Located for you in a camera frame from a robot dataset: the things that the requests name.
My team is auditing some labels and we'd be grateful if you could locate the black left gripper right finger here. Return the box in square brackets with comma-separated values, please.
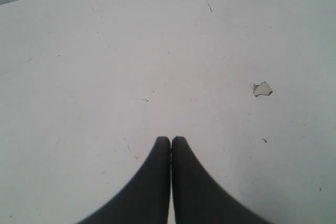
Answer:
[171, 136, 268, 223]

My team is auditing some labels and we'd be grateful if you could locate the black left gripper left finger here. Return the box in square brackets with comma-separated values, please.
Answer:
[81, 136, 171, 223]

